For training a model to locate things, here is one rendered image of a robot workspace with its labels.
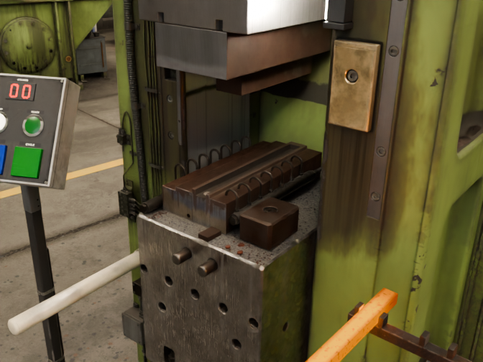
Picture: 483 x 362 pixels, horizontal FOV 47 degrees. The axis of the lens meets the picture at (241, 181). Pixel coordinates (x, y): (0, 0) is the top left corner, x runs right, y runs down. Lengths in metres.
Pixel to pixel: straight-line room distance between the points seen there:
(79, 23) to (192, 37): 5.25
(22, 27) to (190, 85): 4.57
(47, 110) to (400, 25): 0.88
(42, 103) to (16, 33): 4.44
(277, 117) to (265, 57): 0.47
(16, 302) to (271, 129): 1.55
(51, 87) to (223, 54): 0.54
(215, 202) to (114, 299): 1.49
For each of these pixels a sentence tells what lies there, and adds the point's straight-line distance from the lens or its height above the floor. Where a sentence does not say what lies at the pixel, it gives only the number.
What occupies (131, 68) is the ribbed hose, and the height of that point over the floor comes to 1.21.
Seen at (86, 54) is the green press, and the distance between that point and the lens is 6.59.
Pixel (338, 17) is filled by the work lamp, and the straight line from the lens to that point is 1.11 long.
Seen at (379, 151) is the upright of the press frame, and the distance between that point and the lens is 1.16.
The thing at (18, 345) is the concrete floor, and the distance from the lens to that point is 2.54.
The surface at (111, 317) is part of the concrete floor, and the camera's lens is 2.58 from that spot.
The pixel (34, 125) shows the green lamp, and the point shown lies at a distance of 1.51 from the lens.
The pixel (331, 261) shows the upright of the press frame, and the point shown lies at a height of 0.86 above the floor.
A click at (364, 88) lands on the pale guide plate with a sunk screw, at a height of 1.27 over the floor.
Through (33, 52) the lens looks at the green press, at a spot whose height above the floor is 0.44.
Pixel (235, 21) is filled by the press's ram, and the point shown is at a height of 1.39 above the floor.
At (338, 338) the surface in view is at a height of 0.95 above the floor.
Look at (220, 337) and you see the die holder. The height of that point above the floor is 0.68.
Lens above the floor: 1.54
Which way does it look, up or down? 24 degrees down
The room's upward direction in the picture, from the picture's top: 1 degrees clockwise
